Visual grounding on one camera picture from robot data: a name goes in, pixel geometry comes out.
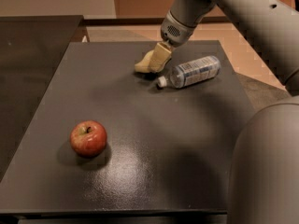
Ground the dark side table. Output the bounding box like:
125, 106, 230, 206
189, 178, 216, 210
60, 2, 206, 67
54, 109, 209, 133
0, 15, 87, 180

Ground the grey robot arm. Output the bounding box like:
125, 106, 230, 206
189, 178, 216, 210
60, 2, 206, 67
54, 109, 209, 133
161, 0, 299, 224

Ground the yellow sponge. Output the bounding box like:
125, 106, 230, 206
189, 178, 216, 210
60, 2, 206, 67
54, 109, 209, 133
135, 50, 153, 74

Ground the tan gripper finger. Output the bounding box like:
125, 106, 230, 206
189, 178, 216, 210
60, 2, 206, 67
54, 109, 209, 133
149, 42, 172, 73

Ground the red apple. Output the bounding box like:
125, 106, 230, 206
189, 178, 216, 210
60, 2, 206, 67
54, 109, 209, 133
70, 120, 107, 158

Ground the clear plastic water bottle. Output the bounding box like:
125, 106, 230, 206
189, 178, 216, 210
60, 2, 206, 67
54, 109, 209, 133
157, 56, 221, 89

